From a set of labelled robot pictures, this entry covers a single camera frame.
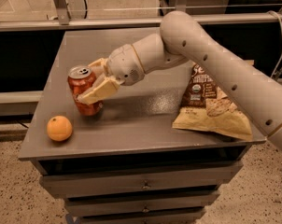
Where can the red coke can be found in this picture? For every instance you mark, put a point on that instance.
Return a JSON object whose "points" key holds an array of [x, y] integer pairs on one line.
{"points": [[80, 78]]}

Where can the grey drawer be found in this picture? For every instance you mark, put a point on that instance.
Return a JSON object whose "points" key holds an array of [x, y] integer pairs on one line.
{"points": [[153, 217], [143, 179], [140, 203]]}

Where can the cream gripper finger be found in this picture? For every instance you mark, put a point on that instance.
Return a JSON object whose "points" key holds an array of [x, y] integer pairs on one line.
{"points": [[98, 89], [99, 67]]}

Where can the orange fruit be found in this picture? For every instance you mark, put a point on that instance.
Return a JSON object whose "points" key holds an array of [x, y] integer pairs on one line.
{"points": [[59, 128]]}

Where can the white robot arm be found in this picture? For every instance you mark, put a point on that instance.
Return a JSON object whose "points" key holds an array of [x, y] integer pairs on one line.
{"points": [[182, 38]]}

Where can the metal railing frame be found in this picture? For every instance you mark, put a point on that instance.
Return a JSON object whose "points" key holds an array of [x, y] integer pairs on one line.
{"points": [[27, 15]]}

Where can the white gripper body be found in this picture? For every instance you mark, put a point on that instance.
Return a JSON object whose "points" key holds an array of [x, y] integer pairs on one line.
{"points": [[124, 64]]}

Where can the sea salt chips bag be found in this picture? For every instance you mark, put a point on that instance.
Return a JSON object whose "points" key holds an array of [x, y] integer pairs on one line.
{"points": [[206, 107]]}

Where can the top grey drawer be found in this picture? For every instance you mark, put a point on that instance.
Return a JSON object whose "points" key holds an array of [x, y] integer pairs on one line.
{"points": [[143, 179]]}

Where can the bottom grey drawer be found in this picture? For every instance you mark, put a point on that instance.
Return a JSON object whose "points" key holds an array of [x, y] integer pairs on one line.
{"points": [[153, 217]]}

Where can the grey drawer cabinet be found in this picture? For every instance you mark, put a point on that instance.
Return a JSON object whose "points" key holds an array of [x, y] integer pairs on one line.
{"points": [[132, 131]]}

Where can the middle grey drawer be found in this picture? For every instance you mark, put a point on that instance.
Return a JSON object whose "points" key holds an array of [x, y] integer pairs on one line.
{"points": [[140, 203]]}

